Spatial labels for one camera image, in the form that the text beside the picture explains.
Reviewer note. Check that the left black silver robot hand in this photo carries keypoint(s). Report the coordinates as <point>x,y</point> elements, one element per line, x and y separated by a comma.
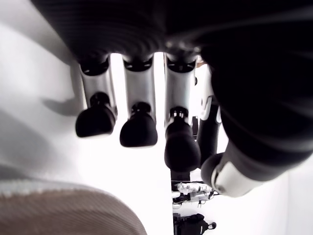
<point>244,73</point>

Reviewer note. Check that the dark brown round plate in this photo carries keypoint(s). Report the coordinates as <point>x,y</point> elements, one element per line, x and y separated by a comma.
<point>61,213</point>

